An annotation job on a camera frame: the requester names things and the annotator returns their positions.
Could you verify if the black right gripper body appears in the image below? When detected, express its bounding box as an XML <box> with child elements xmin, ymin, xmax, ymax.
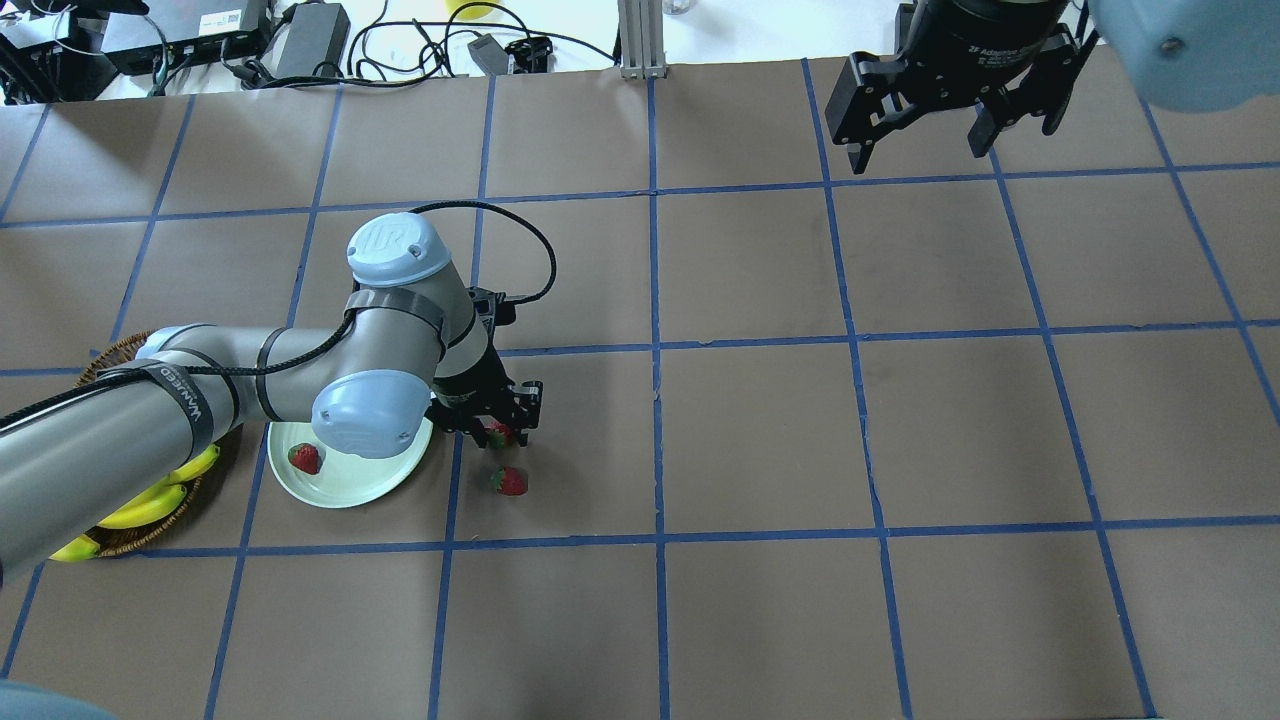
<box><xmin>896</xmin><ymin>1</ymin><xmax>1068</xmax><ymax>110</ymax></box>

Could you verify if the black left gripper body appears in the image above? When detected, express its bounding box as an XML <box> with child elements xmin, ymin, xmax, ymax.
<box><xmin>430</xmin><ymin>288</ymin><xmax>517</xmax><ymax>432</ymax></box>

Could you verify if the red strawberry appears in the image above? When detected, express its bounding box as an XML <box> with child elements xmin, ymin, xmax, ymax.
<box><xmin>485</xmin><ymin>420</ymin><xmax>518</xmax><ymax>448</ymax></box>
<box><xmin>285</xmin><ymin>442</ymin><xmax>325</xmax><ymax>477</ymax></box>
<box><xmin>489</xmin><ymin>466</ymin><xmax>530</xmax><ymax>497</ymax></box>

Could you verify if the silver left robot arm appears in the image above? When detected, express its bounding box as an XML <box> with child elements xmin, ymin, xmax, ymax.
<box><xmin>1</xmin><ymin>206</ymin><xmax>544</xmax><ymax>577</ymax></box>

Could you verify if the pale green plate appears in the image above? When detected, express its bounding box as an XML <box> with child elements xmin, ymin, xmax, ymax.
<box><xmin>266</xmin><ymin>419</ymin><xmax>433</xmax><ymax>509</ymax></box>

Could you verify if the yellow banana bunch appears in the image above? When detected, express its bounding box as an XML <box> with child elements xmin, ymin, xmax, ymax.
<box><xmin>47</xmin><ymin>445</ymin><xmax>223</xmax><ymax>565</ymax></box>

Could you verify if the wicker fruit basket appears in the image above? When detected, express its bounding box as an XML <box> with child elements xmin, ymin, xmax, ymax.
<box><xmin>76</xmin><ymin>331</ymin><xmax>243</xmax><ymax>559</ymax></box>

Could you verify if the black power adapter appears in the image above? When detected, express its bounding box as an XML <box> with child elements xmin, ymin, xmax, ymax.
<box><xmin>274</xmin><ymin>1</ymin><xmax>349</xmax><ymax>79</ymax></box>

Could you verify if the aluminium frame post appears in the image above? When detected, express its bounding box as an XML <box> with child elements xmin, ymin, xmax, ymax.
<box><xmin>617</xmin><ymin>0</ymin><xmax>668</xmax><ymax>79</ymax></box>

